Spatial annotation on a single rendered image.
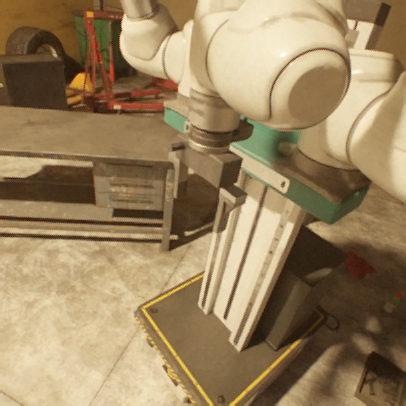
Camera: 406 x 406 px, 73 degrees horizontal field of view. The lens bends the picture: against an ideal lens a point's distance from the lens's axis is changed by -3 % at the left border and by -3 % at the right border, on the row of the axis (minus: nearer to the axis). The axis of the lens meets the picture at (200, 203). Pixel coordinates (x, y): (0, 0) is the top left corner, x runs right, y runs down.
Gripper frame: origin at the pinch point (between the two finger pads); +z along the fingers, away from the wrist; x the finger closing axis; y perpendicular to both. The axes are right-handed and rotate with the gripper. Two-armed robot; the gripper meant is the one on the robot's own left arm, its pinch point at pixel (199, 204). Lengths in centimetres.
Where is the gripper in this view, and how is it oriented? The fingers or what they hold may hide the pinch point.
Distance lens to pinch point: 58.4
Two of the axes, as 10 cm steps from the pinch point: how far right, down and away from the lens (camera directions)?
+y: -7.7, 2.8, -5.8
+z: -1.4, 8.1, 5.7
